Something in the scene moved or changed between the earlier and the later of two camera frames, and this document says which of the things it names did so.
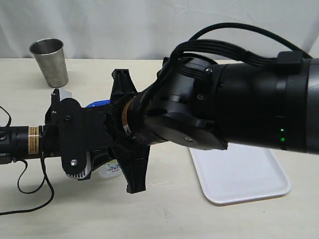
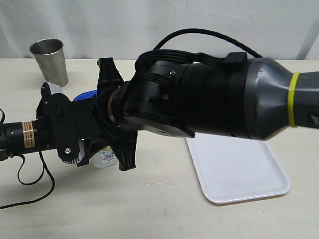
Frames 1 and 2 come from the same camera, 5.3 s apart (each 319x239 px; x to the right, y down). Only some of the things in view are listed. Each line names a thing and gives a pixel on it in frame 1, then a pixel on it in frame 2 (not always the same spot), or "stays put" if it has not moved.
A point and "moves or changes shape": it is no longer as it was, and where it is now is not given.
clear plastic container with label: [111, 170] moves or changes shape
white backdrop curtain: [151, 29] stays put
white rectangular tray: [241, 171] stays put
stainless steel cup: [50, 53] stays put
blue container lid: [102, 102] -> [89, 94]
